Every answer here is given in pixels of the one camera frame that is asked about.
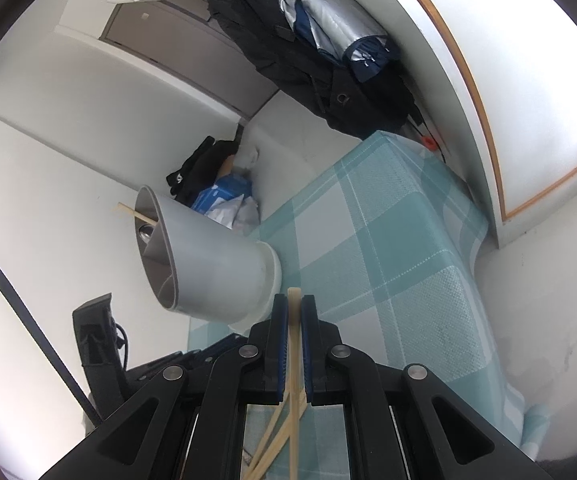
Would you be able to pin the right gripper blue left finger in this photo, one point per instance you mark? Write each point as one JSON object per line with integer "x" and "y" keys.
{"x": 266, "y": 381}

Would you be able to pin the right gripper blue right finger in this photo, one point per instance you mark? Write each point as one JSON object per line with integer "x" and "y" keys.
{"x": 322, "y": 384}

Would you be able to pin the wooden chopstick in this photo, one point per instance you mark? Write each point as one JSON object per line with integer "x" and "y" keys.
{"x": 294, "y": 346}
{"x": 264, "y": 441}
{"x": 275, "y": 446}
{"x": 136, "y": 214}

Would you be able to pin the metal spoon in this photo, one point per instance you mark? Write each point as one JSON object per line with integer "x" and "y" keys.
{"x": 145, "y": 232}

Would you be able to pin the white utensil holder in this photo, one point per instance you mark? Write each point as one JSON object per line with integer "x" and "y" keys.
{"x": 201, "y": 269}

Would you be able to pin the blue cardboard box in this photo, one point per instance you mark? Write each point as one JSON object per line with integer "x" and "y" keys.
{"x": 225, "y": 188}

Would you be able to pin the black clothes pile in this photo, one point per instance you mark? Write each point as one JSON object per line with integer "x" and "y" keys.
{"x": 200, "y": 170}

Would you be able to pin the orange object on floor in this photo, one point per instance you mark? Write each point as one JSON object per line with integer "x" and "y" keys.
{"x": 429, "y": 143}

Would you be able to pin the silver folded umbrella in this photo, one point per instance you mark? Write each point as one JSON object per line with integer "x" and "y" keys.
{"x": 344, "y": 33}

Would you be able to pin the grey door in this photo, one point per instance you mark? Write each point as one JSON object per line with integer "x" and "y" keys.
{"x": 181, "y": 38}

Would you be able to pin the black jacket hanging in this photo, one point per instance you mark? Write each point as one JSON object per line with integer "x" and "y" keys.
{"x": 328, "y": 89}

